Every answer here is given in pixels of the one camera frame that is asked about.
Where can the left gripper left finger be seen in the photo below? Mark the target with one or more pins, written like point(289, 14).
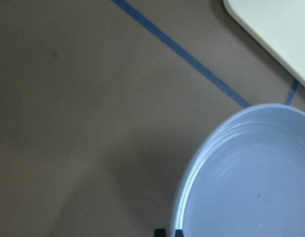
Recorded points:
point(160, 233)

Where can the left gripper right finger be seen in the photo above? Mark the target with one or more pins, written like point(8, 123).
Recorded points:
point(178, 233)

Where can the cream bear print tray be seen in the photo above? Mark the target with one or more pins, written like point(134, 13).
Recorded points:
point(278, 26)

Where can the blue round plate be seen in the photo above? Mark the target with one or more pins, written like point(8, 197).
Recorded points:
point(247, 179)

